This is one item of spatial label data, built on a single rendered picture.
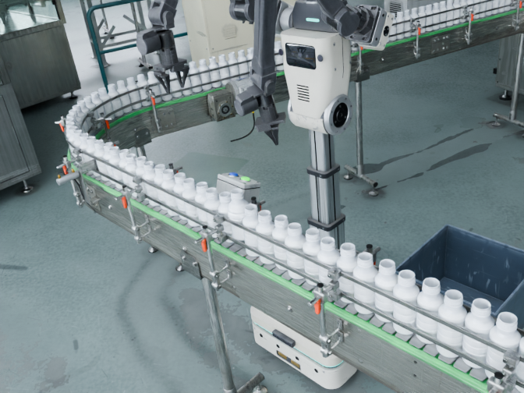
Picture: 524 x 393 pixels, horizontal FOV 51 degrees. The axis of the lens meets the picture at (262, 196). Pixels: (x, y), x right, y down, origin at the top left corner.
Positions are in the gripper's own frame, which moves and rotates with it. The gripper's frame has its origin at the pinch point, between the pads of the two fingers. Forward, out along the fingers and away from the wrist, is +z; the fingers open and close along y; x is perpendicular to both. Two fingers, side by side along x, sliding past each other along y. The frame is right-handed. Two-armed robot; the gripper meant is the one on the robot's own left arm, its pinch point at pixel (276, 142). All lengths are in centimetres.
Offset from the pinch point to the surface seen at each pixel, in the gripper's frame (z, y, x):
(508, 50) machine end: 114, 158, 324
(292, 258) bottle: 12, 5, -49
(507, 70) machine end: 131, 156, 322
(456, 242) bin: 38, 53, -20
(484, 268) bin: 45, 60, -26
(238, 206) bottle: 2.0, -9.8, -33.3
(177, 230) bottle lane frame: 17.3, -38.4, -18.1
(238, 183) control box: 6.6, -14.1, -11.9
